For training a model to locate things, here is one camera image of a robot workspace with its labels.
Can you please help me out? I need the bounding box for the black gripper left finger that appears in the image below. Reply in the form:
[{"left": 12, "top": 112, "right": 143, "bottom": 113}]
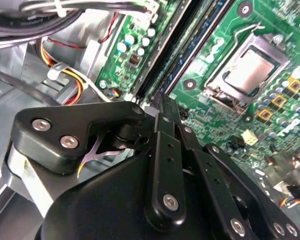
[{"left": 1, "top": 91, "right": 188, "bottom": 228}]

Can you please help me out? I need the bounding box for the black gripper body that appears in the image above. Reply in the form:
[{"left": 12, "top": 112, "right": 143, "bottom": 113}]
[{"left": 33, "top": 154, "right": 231, "bottom": 240}]

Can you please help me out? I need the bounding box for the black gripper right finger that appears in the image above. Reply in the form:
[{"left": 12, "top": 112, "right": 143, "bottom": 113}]
[{"left": 164, "top": 97, "right": 300, "bottom": 240}]

